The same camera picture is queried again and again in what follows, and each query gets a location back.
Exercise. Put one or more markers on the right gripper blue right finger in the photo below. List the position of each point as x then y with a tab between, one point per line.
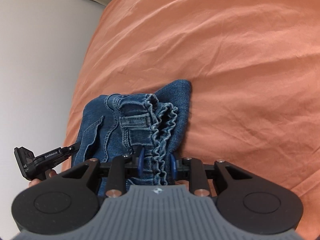
185	168

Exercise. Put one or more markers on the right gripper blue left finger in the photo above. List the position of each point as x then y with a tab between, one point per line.
133	164

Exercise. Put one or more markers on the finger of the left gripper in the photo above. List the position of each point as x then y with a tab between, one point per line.
58	155

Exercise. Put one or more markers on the blue denim jeans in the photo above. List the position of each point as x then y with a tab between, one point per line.
118	124

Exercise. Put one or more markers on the orange bed sheet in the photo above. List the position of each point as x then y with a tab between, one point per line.
254	70

